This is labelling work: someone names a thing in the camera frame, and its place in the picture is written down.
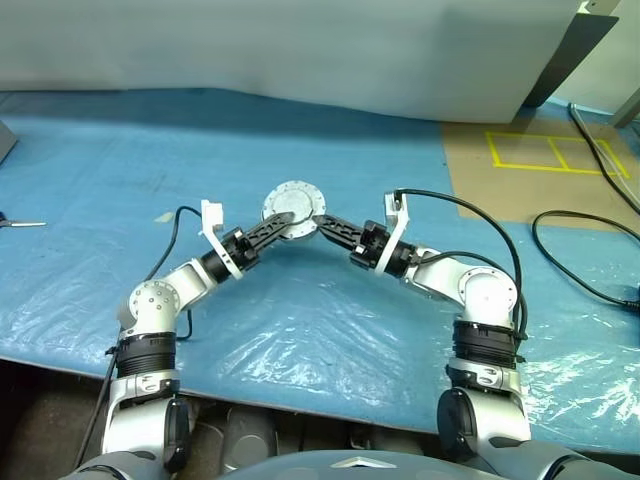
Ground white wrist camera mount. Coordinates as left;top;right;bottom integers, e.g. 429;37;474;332
199;199;248;282
382;191;413;277

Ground black panel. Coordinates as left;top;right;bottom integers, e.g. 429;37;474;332
521;13;621;109

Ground round silver motor lid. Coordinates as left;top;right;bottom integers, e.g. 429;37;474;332
260;179;328;232

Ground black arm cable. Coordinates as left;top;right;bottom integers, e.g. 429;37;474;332
74;206;206;469
392;187;531;347

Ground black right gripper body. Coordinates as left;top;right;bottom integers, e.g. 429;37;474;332
349;219;392;272

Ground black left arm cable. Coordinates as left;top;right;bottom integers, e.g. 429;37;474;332
74;206;206;469

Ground white backdrop board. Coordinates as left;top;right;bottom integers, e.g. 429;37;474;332
0;0;584;124

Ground brown cardboard sheet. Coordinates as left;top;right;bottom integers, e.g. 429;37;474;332
441;107;640;224

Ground yellow tape rectangle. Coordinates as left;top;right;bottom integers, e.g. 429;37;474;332
485;130;631;178

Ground silver scissors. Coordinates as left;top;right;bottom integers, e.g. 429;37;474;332
0;211;48;231

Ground long black cable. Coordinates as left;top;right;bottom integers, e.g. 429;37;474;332
569;101;640;217

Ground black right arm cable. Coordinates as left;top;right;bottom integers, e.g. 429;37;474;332
392;187;531;347

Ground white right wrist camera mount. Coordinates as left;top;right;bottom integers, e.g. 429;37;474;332
382;191;413;277

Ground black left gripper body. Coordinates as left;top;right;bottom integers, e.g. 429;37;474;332
219;226;263;274

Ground looped black power cable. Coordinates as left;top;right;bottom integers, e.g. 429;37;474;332
531;210;640;309

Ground thin white cable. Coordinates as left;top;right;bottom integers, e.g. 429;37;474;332
572;104;640;199

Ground blue plastic table sheet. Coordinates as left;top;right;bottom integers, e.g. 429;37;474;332
0;88;640;442

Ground grey robot torso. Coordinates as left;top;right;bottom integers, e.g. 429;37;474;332
74;448;601;480

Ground aluminium post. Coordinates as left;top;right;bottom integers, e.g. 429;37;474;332
613;83;640;129

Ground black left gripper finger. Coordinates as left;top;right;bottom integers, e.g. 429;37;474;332
254;214;297;255
248;211;297;245

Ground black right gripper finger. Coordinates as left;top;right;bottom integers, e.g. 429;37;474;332
315;220;359;255
312;214;364;243

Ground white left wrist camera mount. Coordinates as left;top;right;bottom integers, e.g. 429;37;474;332
199;199;248;282

